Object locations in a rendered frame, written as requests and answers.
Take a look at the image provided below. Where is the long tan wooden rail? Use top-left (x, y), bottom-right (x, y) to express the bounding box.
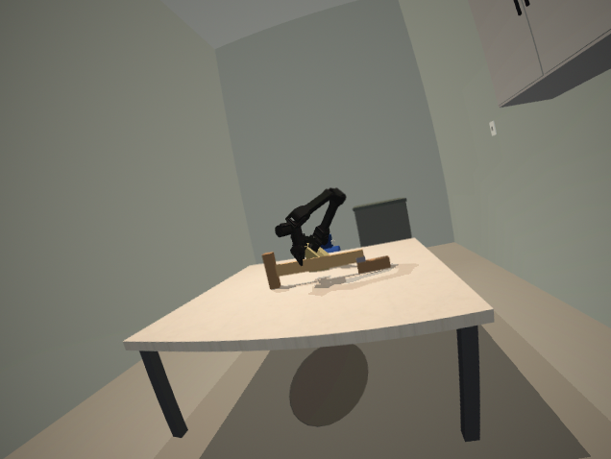
top-left (275, 250), bottom-right (364, 277)

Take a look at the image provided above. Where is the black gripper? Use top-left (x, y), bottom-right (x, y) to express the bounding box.
top-left (290, 232), bottom-right (307, 266)

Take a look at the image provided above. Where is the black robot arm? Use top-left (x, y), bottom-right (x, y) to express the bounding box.
top-left (275, 187), bottom-right (347, 253)

